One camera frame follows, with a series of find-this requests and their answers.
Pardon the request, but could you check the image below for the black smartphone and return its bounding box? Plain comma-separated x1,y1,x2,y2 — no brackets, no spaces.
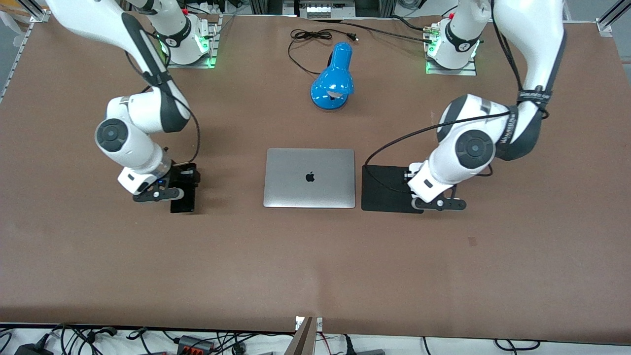
170,183,197,214

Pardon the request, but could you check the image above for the black mouse pad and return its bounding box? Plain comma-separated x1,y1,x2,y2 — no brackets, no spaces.
361,165,424,214

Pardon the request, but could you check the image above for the silver closed laptop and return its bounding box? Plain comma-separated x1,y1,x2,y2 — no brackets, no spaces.
263,148,356,209

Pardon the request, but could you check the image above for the blue desk lamp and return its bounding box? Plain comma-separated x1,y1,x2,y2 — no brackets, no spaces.
310,42,354,111

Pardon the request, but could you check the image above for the black orange connector box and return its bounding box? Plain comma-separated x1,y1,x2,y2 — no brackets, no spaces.
177,335,214,355

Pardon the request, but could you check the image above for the wooden beam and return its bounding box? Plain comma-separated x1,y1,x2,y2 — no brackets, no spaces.
283,317,316,355

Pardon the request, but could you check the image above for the black power adapter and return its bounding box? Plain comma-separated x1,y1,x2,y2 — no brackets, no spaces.
14,343,54,355

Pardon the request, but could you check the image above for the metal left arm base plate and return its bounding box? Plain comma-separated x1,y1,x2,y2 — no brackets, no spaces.
425,22,478,76

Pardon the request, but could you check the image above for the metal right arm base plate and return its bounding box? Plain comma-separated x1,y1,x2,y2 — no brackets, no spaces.
164,15,218,69

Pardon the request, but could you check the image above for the thick black braided cable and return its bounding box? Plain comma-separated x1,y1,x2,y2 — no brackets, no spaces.
315,15,447,44

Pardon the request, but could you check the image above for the black lamp power cord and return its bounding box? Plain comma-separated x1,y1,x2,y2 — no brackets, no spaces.
288,29,358,76

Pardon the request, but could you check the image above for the black cable tangle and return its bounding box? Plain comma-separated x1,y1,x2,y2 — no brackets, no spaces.
47,323,296,355

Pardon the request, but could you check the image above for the white metal bracket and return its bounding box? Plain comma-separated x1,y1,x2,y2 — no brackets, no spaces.
295,316,324,332

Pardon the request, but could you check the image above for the black cable loop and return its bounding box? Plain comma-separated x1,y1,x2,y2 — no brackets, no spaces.
494,339,541,352

